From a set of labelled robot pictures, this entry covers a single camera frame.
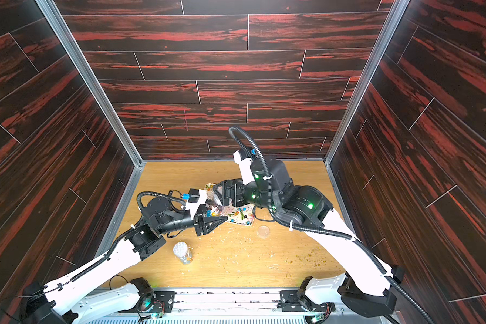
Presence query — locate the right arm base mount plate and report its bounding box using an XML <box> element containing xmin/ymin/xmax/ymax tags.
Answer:
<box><xmin>277</xmin><ymin>290</ymin><xmax>336</xmax><ymax>313</ymax></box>

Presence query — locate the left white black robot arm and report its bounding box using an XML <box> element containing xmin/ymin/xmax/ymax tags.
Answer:
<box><xmin>20</xmin><ymin>189</ymin><xmax>228</xmax><ymax>323</ymax></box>

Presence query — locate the floral pink rectangular tray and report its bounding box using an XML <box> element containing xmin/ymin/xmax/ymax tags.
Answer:
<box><xmin>204</xmin><ymin>183</ymin><xmax>256</xmax><ymax>226</ymax></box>

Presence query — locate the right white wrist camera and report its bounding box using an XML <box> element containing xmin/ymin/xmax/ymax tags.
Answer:
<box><xmin>233</xmin><ymin>150</ymin><xmax>255</xmax><ymax>185</ymax></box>

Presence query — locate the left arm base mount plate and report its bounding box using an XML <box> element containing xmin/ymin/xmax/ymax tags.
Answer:
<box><xmin>121</xmin><ymin>290</ymin><xmax>176</xmax><ymax>315</ymax></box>

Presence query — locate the metal front rail frame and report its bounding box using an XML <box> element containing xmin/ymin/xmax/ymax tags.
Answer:
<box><xmin>63</xmin><ymin>284</ymin><xmax>398</xmax><ymax>323</ymax></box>

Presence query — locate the left white-lidded candy jar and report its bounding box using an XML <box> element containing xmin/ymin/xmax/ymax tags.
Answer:
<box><xmin>173</xmin><ymin>242</ymin><xmax>193</xmax><ymax>265</ymax></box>

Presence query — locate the clear plastic jar lid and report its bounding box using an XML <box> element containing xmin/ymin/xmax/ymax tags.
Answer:
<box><xmin>256</xmin><ymin>225</ymin><xmax>271</xmax><ymax>239</ymax></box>

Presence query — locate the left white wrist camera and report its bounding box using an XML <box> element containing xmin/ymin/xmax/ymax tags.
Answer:
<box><xmin>181</xmin><ymin>188</ymin><xmax>207</xmax><ymax>220</ymax></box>

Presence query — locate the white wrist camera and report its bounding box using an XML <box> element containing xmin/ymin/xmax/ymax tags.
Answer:
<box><xmin>233</xmin><ymin>150</ymin><xmax>255</xmax><ymax>185</ymax></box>
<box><xmin>181</xmin><ymin>188</ymin><xmax>207</xmax><ymax>220</ymax></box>

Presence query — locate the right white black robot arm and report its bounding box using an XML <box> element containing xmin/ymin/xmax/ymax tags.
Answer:
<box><xmin>215</xmin><ymin>126</ymin><xmax>434</xmax><ymax>323</ymax></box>

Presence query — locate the clear candy jar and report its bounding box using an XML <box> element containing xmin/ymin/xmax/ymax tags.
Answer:
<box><xmin>206</xmin><ymin>198</ymin><xmax>224</xmax><ymax>217</ymax></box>

